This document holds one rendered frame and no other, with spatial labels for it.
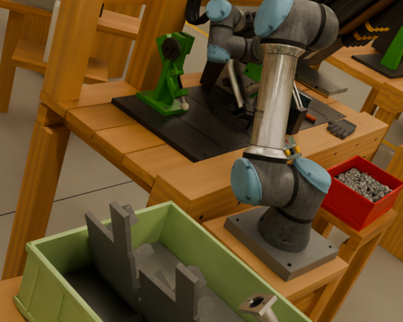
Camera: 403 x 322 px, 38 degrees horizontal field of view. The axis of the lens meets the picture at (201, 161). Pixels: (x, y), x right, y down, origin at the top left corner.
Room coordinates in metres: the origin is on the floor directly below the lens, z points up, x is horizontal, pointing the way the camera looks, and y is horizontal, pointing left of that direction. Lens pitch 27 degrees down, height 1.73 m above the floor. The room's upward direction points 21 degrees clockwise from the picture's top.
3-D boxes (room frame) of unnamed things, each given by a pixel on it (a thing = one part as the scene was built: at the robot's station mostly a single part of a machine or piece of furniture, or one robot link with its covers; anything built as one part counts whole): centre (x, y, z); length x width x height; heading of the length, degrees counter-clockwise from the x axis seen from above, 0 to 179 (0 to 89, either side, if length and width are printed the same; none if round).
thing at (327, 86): (2.22, -0.22, 1.11); 0.39 x 0.16 x 0.03; 59
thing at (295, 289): (1.41, -0.29, 0.83); 0.32 x 0.32 x 0.04; 53
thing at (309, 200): (1.40, -0.28, 1.05); 0.13 x 0.12 x 0.14; 118
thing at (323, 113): (2.20, -0.09, 0.89); 1.10 x 0.42 x 0.02; 149
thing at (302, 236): (1.41, -0.29, 0.93); 0.15 x 0.15 x 0.10
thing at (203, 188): (2.06, -0.33, 0.82); 1.50 x 0.14 x 0.15; 149
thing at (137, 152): (2.20, -0.09, 0.44); 1.49 x 0.70 x 0.88; 149
